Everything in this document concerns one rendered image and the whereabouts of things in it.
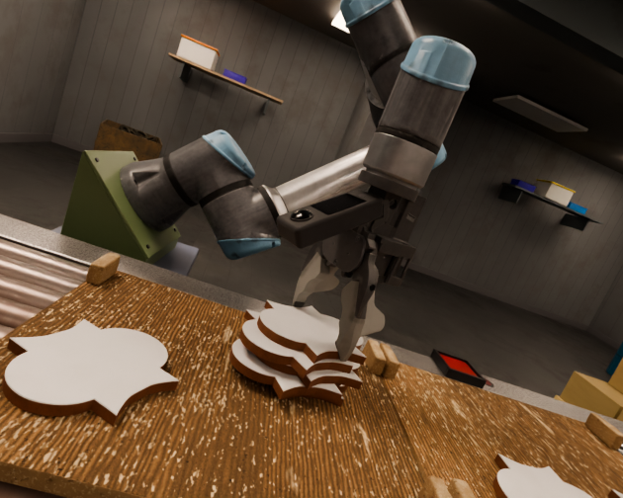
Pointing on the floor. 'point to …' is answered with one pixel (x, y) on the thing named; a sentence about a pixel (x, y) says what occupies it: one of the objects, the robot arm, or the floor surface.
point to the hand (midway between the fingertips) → (312, 329)
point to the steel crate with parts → (127, 140)
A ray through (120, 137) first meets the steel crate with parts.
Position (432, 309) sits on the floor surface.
